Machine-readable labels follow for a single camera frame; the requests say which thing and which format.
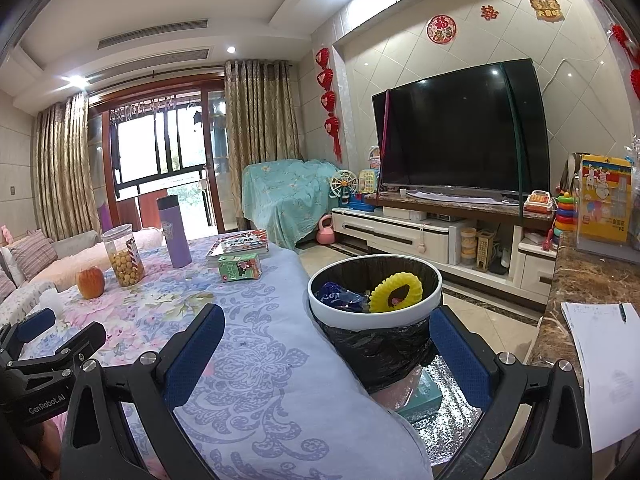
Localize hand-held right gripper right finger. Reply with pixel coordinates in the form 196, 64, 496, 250
429, 306, 593, 480

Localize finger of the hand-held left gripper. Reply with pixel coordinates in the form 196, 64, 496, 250
0, 307, 57, 361
5, 321, 107, 376

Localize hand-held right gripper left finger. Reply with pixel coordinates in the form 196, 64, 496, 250
59, 303, 226, 480

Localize yellow foam fruit net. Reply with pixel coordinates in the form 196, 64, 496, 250
370, 271, 425, 314

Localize white trash bin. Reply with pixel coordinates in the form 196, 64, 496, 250
307, 255, 443, 332

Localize blue snack wrapper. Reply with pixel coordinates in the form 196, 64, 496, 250
316, 281, 371, 313

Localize sofa with floral cover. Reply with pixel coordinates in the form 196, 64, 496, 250
0, 230, 168, 331

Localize teal cardboard box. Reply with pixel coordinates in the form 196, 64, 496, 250
397, 369, 444, 422

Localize red yellow apple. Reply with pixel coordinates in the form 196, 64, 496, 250
76, 266, 106, 300

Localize striped pink pillow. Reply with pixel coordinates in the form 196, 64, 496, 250
0, 247, 18, 303
7, 230, 58, 281

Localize floral tablecloth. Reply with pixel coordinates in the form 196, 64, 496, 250
0, 232, 433, 480

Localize pink sofa blanket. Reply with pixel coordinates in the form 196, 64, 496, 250
50, 227, 166, 291

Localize silver foil mat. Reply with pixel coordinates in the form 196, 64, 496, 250
382, 355, 501, 461

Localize clear snack jar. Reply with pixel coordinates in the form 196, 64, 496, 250
101, 223, 146, 288

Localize green milk carton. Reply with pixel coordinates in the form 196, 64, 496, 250
217, 252, 263, 282

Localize wooden toy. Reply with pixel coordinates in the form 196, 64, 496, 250
475, 230, 497, 272

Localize yellow jar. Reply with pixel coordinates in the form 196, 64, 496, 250
460, 227, 478, 262

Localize purple thermos bottle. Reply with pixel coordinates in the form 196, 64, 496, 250
156, 195, 193, 269

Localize colourful picture book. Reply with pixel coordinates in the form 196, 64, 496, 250
206, 229, 271, 260

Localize white TV cabinet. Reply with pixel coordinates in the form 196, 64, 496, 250
330, 190, 558, 306

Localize white paper sheets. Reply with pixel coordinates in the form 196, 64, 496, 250
560, 301, 640, 453

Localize brown marble counter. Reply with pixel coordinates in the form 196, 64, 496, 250
527, 232, 640, 413

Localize beige patterned curtain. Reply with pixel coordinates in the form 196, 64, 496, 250
34, 91, 103, 241
223, 59, 307, 233

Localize toy cash register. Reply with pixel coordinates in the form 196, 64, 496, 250
523, 190, 554, 216

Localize pink kettlebell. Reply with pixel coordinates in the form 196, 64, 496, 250
317, 213, 342, 247

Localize blue plastic toy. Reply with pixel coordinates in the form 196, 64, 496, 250
347, 191, 377, 212

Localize teal covered furniture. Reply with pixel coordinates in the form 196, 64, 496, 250
241, 159, 343, 251

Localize ferris wheel toy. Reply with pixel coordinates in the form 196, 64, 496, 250
328, 170, 360, 208

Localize yellow picture box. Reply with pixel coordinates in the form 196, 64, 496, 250
575, 154, 637, 252

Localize black television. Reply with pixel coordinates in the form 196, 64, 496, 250
371, 58, 551, 198

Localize wooden balcony door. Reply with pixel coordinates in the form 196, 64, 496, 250
87, 72, 236, 241

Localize red hanging heart decoration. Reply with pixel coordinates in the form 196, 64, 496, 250
315, 47, 345, 163

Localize red hanging knot decoration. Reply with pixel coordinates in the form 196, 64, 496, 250
611, 24, 640, 102

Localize stacking ring toy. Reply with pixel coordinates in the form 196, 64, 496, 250
556, 191, 577, 233

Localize round red wall sticker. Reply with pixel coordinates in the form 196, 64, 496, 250
426, 14, 458, 44

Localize gold wall sticker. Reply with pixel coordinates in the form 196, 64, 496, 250
530, 0, 564, 22

